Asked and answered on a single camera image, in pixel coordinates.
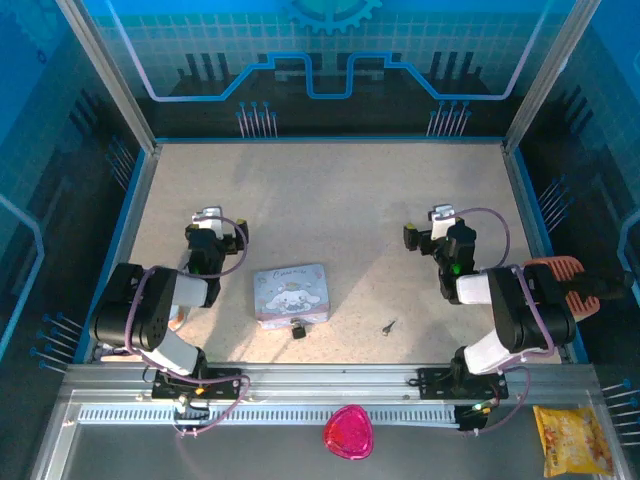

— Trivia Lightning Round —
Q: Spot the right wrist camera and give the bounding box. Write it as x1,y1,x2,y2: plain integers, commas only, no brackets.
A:
426,203,459,242

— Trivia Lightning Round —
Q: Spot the pastel cartoon tin box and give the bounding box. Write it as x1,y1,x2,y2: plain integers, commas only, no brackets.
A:
252,263,329,334

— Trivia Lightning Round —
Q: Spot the black handled tool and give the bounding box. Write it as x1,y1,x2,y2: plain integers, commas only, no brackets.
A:
559,269,636,304

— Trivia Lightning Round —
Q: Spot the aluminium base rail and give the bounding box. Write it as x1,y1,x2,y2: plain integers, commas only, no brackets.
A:
59,362,601,406

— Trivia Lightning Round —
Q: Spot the slotted grey cable duct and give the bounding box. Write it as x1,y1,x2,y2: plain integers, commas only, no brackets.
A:
77,403,461,429

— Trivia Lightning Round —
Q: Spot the yellow snack bag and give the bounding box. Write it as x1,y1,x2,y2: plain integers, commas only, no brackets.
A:
532,404,615,479

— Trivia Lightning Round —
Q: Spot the aluminium table side rail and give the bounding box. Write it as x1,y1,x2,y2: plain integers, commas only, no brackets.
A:
501,144,581,364
82,144,161,364

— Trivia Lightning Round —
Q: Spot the beige holder with salmon rack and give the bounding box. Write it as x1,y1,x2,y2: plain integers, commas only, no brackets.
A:
519,254,601,319

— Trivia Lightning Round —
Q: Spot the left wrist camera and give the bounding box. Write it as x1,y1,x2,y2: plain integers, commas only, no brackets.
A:
192,206,226,241

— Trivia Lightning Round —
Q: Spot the aluminium frame post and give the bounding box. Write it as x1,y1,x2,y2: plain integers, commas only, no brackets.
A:
53,0,162,154
502,0,604,154

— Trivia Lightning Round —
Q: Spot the white round container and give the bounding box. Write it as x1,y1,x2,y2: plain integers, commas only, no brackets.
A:
167,305,190,332

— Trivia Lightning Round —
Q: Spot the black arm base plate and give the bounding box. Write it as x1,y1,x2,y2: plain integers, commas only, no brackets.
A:
416,366,510,401
151,366,245,401

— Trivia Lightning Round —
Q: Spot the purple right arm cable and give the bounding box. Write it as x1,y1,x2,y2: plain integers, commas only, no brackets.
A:
455,207,557,437

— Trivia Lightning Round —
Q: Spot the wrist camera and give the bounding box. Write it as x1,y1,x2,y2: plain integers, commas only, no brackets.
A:
426,203,459,242
192,206,226,241

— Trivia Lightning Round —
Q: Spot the pink translucent dish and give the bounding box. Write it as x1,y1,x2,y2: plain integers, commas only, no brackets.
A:
322,403,375,462

